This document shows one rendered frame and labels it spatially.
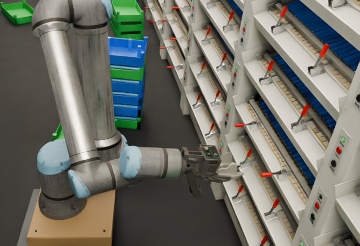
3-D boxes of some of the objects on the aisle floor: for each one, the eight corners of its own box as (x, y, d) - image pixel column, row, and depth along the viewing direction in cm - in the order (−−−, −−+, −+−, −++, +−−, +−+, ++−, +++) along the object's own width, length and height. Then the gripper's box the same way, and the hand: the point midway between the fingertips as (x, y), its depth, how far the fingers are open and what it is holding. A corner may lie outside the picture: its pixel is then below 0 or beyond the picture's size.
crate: (86, 124, 245) (86, 113, 240) (93, 104, 262) (93, 93, 257) (140, 129, 246) (140, 118, 241) (143, 109, 263) (143, 98, 258)
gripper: (186, 163, 123) (254, 165, 129) (178, 139, 131) (242, 143, 138) (179, 185, 127) (245, 186, 134) (172, 161, 136) (234, 163, 142)
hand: (237, 171), depth 137 cm, fingers open, 3 cm apart
